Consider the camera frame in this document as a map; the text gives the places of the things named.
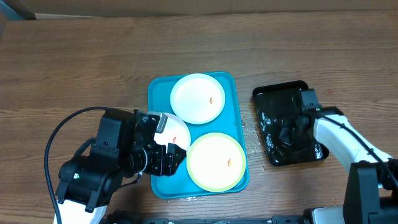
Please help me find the white plate with red stain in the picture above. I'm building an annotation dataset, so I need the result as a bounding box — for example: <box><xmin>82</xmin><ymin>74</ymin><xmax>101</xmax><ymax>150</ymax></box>
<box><xmin>149</xmin><ymin>111</ymin><xmax>191</xmax><ymax>152</ymax></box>

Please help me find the yellow-green plate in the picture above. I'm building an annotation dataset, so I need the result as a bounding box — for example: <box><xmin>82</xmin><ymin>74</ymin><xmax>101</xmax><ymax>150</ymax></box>
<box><xmin>187</xmin><ymin>133</ymin><xmax>246</xmax><ymax>192</ymax></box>

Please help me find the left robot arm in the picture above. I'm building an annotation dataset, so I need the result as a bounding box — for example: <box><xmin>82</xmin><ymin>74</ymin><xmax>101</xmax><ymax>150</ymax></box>
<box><xmin>44</xmin><ymin>107</ymin><xmax>187</xmax><ymax>223</ymax></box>

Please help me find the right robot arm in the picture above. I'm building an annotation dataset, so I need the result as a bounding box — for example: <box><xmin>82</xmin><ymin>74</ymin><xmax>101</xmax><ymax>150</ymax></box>
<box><xmin>279</xmin><ymin>107</ymin><xmax>397</xmax><ymax>224</ymax></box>

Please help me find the teal plastic tray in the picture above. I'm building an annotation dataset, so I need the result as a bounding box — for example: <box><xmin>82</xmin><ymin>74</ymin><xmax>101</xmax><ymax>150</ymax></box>
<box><xmin>147</xmin><ymin>71</ymin><xmax>245</xmax><ymax>199</ymax></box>

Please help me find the black water tray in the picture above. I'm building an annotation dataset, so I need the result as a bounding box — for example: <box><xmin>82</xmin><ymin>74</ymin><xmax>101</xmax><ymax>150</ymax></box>
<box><xmin>252</xmin><ymin>80</ymin><xmax>329</xmax><ymax>166</ymax></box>

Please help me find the white plate far side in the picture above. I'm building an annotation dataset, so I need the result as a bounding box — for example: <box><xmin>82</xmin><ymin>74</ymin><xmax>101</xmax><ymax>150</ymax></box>
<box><xmin>170</xmin><ymin>73</ymin><xmax>225</xmax><ymax>124</ymax></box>

